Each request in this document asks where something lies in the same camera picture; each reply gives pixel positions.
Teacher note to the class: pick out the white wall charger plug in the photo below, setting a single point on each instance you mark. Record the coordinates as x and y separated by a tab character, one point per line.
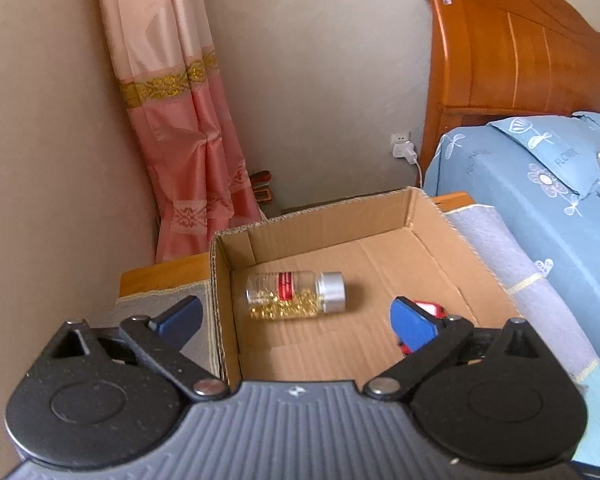
402	147

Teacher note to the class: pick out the pink patterned curtain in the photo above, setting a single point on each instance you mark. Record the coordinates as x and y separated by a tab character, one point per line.
164	59

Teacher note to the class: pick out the dark red object behind curtain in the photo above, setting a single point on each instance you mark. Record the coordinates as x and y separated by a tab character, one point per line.
261	185

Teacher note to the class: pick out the wooden bed headboard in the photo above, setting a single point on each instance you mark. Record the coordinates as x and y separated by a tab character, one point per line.
499	58

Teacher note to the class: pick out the blue floral pillow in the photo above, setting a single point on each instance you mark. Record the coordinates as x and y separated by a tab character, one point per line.
567	146

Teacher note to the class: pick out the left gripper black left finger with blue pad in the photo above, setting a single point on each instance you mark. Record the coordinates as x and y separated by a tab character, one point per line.
152	343

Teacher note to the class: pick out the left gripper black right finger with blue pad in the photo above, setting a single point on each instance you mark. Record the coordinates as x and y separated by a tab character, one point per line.
448	356

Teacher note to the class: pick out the open cardboard box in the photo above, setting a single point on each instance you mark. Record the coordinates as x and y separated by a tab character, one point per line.
385	245

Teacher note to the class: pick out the clear capsule bottle silver cap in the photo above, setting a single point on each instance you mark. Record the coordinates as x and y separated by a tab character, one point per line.
289	295

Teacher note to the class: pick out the red toy train car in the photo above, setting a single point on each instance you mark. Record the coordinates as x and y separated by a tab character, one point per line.
415	323

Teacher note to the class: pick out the blue floral bed sheet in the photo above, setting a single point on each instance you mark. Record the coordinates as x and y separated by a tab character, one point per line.
548	220

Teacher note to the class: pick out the grey checked table mat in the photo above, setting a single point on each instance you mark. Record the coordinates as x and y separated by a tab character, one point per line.
524	280

